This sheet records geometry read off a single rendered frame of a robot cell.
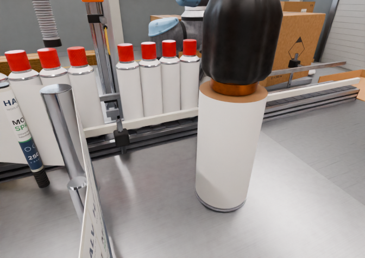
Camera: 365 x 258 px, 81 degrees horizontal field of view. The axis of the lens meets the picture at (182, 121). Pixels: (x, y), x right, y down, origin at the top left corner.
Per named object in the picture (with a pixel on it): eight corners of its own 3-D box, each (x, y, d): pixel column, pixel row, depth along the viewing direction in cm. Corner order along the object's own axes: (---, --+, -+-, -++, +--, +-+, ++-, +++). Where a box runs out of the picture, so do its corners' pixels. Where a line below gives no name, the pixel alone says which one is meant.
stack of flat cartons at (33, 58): (1, 82, 349) (-7, 62, 334) (6, 73, 390) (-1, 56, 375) (46, 76, 375) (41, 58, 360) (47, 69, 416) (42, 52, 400)
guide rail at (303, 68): (24, 113, 48) (22, 107, 48) (25, 111, 49) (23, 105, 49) (345, 64, 84) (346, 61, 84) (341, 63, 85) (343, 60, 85)
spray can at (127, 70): (124, 132, 54) (111, 46, 44) (125, 121, 58) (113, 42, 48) (145, 130, 55) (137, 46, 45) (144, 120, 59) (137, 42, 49)
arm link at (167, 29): (146, 52, 91) (143, 17, 85) (176, 50, 96) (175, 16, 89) (154, 58, 82) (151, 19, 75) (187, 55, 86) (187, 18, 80)
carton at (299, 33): (265, 87, 90) (279, 15, 77) (226, 73, 108) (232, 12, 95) (307, 76, 104) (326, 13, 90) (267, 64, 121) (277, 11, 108)
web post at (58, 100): (71, 204, 35) (32, 97, 26) (72, 184, 39) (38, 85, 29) (101, 195, 36) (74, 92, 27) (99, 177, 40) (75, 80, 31)
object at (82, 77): (84, 140, 51) (60, 51, 40) (83, 130, 55) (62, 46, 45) (107, 136, 52) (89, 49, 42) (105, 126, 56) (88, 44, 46)
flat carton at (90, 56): (79, 66, 432) (76, 56, 422) (80, 60, 475) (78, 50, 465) (112, 63, 451) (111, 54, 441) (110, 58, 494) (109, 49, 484)
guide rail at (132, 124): (26, 150, 45) (23, 143, 44) (27, 147, 46) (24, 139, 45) (359, 83, 81) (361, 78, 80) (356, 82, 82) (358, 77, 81)
